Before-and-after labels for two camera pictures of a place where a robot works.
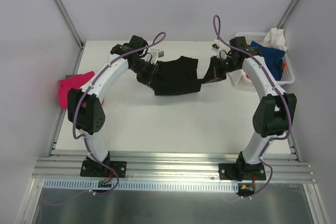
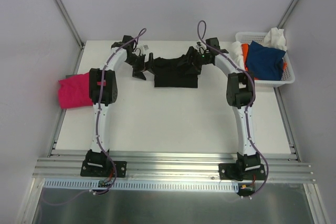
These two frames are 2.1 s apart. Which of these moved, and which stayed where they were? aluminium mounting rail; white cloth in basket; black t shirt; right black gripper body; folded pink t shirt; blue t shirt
Moved: right black gripper body; black t shirt
Stayed: white cloth in basket; blue t shirt; folded pink t shirt; aluminium mounting rail
